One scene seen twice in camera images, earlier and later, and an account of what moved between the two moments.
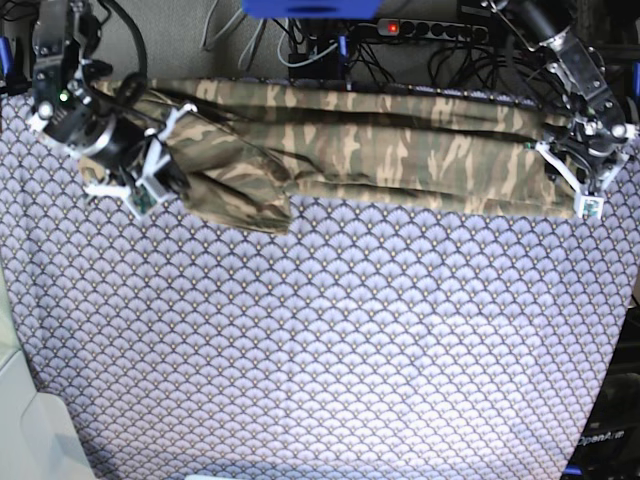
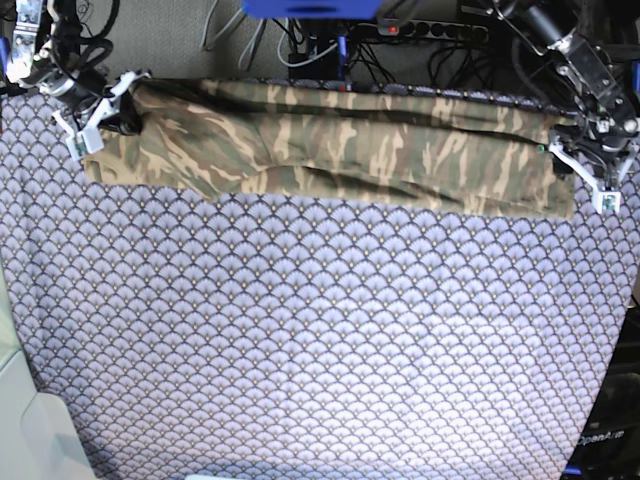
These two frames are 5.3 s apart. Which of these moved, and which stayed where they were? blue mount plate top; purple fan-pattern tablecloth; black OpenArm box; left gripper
Moved: left gripper
Stayed: blue mount plate top; purple fan-pattern tablecloth; black OpenArm box
